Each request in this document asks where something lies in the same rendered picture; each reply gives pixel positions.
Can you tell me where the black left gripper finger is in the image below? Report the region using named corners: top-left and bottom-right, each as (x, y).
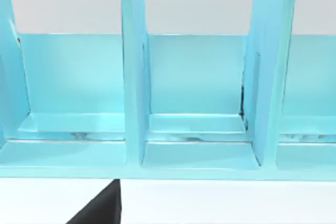
top-left (65, 178), bottom-right (123, 224)

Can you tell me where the light blue rack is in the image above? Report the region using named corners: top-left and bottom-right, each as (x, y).
top-left (0, 0), bottom-right (336, 180)

